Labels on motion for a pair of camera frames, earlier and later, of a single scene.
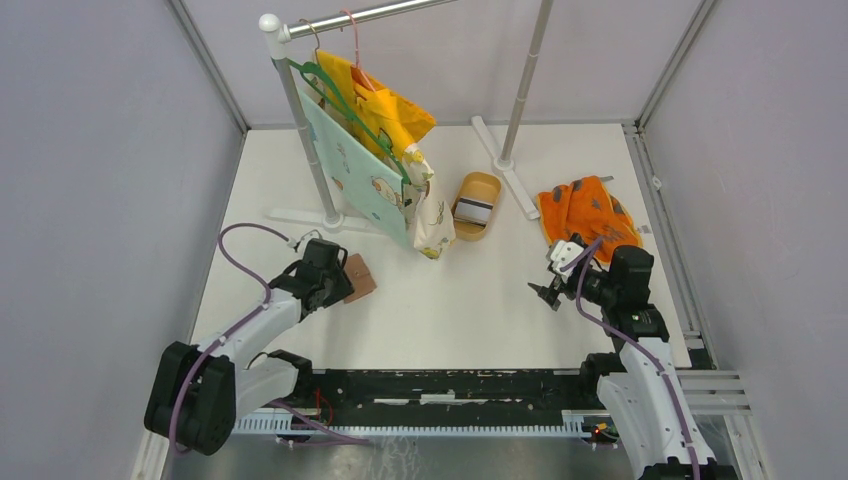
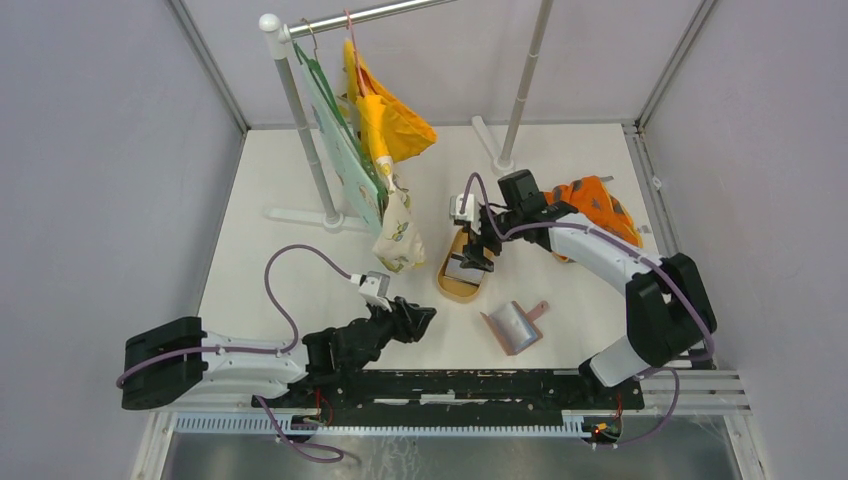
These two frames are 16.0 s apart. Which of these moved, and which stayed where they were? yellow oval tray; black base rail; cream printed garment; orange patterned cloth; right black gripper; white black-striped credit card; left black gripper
Moved: white black-striped credit card; left black gripper; cream printed garment; yellow oval tray; right black gripper
Stayed: orange patterned cloth; black base rail
